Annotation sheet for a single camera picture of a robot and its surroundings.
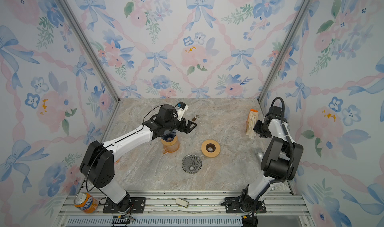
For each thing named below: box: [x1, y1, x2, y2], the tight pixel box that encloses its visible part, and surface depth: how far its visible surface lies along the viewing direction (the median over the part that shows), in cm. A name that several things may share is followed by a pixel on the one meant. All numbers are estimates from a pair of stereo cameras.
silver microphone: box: [255, 152, 265, 164], surface depth 90 cm
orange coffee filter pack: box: [246, 108, 259, 139], surface depth 98 cm
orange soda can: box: [74, 192, 98, 214], surface depth 68 cm
